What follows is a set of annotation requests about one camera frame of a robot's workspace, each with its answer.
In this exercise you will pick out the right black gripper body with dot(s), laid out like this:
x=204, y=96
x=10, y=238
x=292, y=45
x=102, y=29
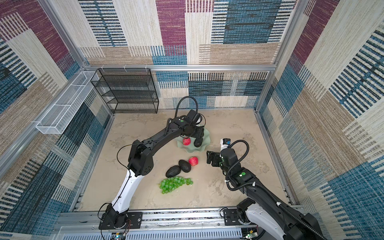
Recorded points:
x=217, y=161

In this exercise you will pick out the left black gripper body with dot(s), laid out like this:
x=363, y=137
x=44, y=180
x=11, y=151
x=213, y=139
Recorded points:
x=196, y=132

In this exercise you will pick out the red fake apple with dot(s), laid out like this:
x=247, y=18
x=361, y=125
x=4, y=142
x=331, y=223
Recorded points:
x=187, y=141
x=193, y=161

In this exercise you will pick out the dark fake avocado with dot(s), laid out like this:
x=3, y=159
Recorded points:
x=173, y=171
x=198, y=142
x=185, y=166

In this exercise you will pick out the green fake grape bunch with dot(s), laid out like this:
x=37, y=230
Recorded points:
x=171, y=184

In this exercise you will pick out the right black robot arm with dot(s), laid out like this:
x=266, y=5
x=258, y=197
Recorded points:
x=262, y=207

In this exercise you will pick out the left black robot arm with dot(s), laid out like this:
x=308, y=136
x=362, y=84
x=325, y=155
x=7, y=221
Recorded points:
x=140, y=163

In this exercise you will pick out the light green scalloped bowl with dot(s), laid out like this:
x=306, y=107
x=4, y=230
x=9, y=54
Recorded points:
x=191, y=148

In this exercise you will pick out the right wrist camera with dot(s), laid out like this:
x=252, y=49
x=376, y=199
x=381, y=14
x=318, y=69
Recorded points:
x=225, y=143

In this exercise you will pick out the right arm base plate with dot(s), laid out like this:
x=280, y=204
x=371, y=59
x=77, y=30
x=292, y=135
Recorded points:
x=234, y=217

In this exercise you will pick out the black wire shelf rack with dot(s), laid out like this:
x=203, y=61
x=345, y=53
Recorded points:
x=127, y=90

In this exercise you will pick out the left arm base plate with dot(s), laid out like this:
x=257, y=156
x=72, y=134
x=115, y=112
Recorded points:
x=126, y=220

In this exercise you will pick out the white mesh wall basket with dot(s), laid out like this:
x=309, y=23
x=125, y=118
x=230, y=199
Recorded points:
x=58, y=117

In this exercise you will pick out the aluminium front rail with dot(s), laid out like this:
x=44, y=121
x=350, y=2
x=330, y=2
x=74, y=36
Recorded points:
x=152, y=219

